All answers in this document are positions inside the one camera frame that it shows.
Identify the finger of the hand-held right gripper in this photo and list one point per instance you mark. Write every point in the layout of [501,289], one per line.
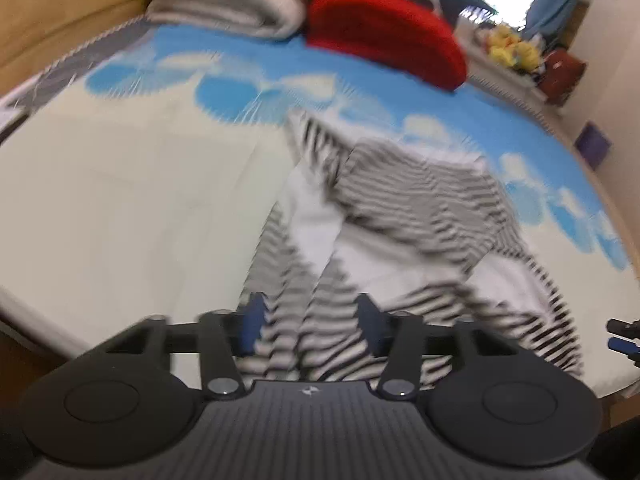
[625,327]
[624,347]

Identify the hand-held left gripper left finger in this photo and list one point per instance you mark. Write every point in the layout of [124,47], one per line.
[252,322]

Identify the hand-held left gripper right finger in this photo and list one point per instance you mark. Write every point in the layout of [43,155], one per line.
[374,324]

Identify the striped white sweater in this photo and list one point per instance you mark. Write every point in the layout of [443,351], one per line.
[425,200]

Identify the blue white printed bed sheet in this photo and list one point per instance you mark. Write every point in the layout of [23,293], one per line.
[125,200]

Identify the purple box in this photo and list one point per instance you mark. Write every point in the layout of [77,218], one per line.
[593,145]

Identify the brown red bag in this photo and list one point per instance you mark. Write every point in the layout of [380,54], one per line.
[562,77]

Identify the yellow plush toy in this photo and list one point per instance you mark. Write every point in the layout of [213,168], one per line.
[504,45]
[529,55]

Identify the red pillow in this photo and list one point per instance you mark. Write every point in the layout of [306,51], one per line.
[380,30]

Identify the wooden headboard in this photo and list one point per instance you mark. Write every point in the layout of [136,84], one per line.
[60,15]

